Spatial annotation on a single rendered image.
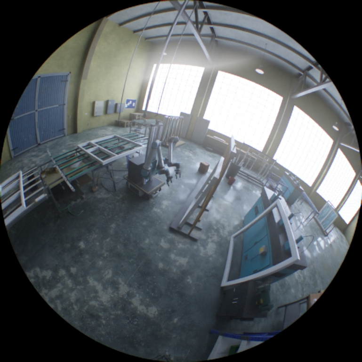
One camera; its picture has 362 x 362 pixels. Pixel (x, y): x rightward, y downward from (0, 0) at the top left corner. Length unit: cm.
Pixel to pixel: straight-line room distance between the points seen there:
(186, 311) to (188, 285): 49
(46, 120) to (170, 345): 952
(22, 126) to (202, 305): 960
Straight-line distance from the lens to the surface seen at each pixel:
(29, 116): 854
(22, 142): 874
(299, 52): 907
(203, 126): 915
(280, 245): 210
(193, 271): 242
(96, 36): 982
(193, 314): 236
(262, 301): 193
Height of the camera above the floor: 221
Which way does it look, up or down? 33 degrees down
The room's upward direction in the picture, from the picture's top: 18 degrees clockwise
